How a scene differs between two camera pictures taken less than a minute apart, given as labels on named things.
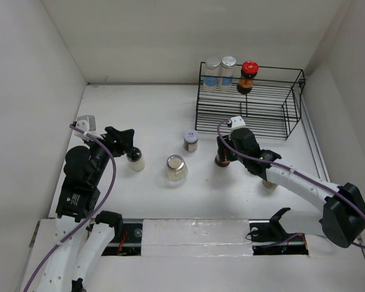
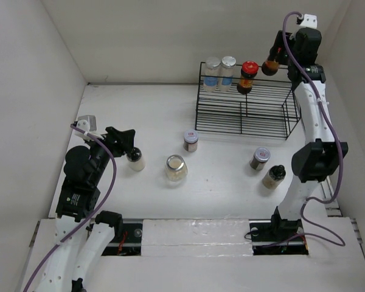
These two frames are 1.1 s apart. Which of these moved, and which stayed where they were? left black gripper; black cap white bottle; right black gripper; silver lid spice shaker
Moved: right black gripper
Stayed: silver lid spice shaker; black cap white bottle; left black gripper
